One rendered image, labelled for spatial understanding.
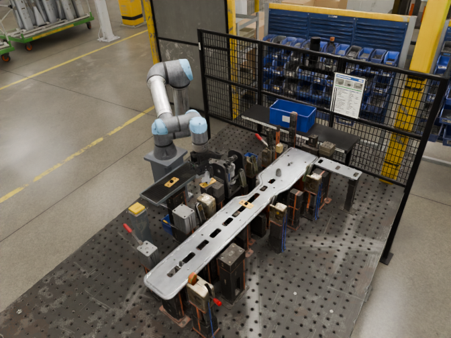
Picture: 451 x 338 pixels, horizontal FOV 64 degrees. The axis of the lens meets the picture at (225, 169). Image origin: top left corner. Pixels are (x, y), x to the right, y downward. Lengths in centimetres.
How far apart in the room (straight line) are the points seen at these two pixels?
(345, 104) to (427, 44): 61
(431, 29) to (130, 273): 216
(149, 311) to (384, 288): 181
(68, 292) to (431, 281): 256
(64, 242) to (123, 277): 146
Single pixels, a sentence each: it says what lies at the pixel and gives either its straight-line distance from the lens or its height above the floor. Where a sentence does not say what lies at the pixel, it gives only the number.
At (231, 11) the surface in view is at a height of 148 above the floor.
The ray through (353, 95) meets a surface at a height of 131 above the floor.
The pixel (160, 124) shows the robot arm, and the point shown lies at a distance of 168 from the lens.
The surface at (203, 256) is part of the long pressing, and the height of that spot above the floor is 100.
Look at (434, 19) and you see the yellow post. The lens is 237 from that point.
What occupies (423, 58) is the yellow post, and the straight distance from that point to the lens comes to 243.
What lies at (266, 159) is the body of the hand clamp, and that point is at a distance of 243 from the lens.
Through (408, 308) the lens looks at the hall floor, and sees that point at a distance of 306.
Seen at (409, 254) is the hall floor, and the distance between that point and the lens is 339.
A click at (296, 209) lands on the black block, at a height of 88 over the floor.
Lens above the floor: 241
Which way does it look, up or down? 37 degrees down
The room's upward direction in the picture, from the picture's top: 3 degrees counter-clockwise
